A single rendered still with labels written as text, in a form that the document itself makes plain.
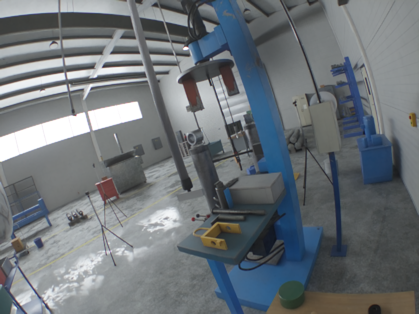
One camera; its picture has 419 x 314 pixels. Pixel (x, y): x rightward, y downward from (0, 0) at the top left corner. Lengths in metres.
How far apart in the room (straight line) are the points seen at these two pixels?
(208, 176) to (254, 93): 1.01
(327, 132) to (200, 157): 1.26
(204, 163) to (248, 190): 0.86
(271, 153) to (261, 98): 0.45
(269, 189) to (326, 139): 0.70
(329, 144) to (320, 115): 0.25
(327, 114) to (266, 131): 0.53
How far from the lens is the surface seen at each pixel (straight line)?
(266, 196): 1.33
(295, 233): 1.98
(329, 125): 1.70
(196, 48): 2.00
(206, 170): 2.13
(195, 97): 1.94
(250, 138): 3.21
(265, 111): 1.61
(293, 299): 0.81
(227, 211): 1.34
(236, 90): 1.87
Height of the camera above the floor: 1.66
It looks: 9 degrees down
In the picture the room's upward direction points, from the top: 18 degrees counter-clockwise
